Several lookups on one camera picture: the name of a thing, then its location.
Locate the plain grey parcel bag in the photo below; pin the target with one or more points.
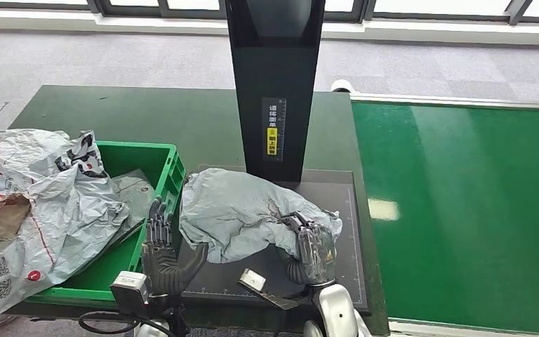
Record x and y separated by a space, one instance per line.
237 214

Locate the green conveyor belt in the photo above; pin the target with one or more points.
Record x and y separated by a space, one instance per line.
460 186

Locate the black inbound scanner machine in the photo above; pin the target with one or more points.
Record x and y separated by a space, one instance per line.
274 93

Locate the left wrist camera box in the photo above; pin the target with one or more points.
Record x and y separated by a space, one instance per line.
130 286

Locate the green plastic crate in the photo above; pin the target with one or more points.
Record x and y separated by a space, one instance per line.
125 265

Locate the dark window frame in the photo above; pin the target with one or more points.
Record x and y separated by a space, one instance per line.
162 10

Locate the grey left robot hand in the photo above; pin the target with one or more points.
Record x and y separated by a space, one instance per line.
165 270

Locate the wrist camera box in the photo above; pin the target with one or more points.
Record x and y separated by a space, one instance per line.
260 286
130 286

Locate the black yellow label sticker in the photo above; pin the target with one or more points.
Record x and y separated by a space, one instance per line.
273 135

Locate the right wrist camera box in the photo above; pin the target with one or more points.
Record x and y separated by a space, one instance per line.
260 286

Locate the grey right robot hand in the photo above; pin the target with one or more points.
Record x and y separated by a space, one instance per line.
313 256

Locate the grey parcel bag torn hole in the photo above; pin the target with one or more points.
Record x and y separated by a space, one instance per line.
55 223

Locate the white window sill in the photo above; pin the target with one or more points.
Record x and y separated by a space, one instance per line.
111 23

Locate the grey parcel bag red stripe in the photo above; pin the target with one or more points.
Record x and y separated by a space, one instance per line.
132 195

